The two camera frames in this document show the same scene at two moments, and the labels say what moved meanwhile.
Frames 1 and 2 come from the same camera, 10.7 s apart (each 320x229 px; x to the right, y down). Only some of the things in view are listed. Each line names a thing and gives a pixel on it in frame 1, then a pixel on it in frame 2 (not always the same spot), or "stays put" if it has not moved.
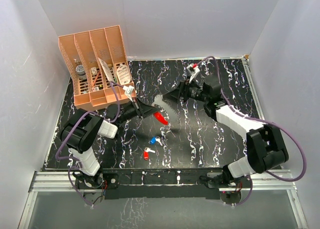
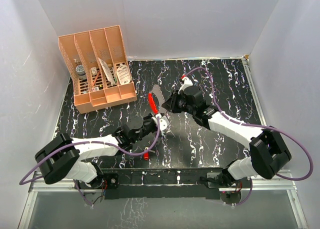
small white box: [94, 70] stays put
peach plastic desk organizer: [95, 61] stays put
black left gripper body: [129, 111] to [148, 126]
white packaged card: [106, 69] stays put
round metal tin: [80, 70] stays put
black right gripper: [174, 95] to [175, 97]
